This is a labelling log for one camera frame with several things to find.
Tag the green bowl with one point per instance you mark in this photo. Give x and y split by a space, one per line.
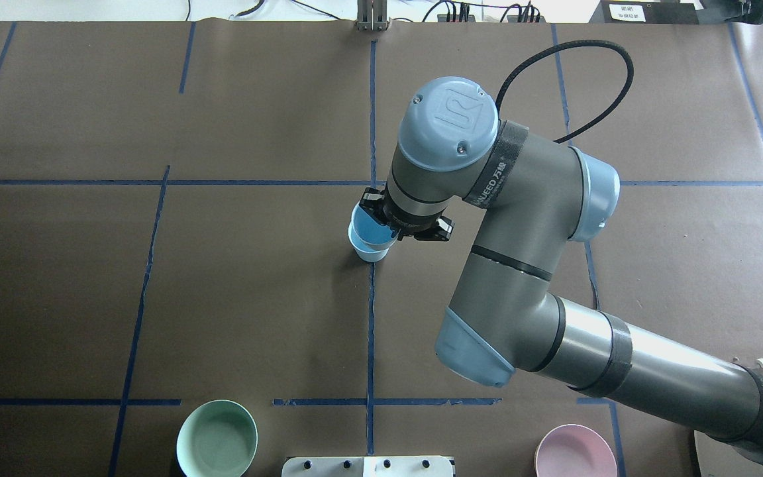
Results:
220 438

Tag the orange black connector strip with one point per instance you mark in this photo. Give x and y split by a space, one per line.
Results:
469 12

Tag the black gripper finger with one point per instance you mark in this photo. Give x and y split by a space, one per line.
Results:
398 231
372 202

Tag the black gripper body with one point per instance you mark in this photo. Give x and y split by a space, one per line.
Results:
410 223

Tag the cream toaster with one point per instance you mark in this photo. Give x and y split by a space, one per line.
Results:
718 459

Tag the aluminium frame post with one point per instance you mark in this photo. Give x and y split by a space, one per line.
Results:
372 15

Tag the blue cup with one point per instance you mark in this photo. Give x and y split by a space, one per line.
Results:
365 251
369 230

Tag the pink bowl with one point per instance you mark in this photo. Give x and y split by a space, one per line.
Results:
574 450

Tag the black box white label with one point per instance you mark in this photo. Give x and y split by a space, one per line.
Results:
644 12

